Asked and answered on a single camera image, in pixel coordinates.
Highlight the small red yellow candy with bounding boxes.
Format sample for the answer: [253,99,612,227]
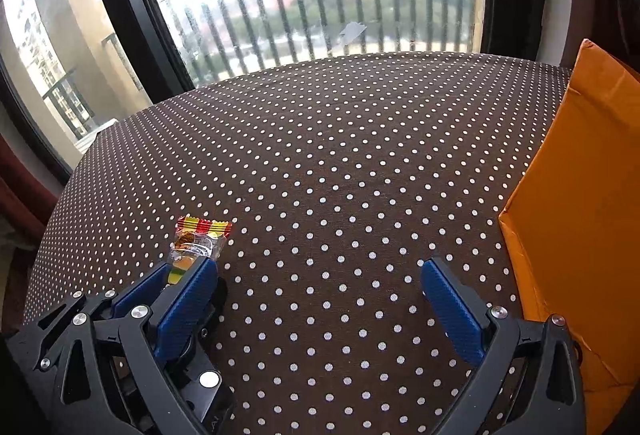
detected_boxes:
[167,216,232,285]

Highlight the white outdoor air conditioner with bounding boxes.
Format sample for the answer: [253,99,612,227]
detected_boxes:
[75,118,118,154]

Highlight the black balcony railing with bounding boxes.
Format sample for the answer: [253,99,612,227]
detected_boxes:
[41,0,486,136]

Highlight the dark red curtain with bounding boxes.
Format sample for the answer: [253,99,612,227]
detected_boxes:
[0,137,58,244]

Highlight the brown polka dot tablecloth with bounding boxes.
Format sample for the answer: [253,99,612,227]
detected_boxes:
[24,52,570,434]

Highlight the orange cardboard box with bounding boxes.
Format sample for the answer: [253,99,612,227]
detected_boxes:
[499,39,639,434]

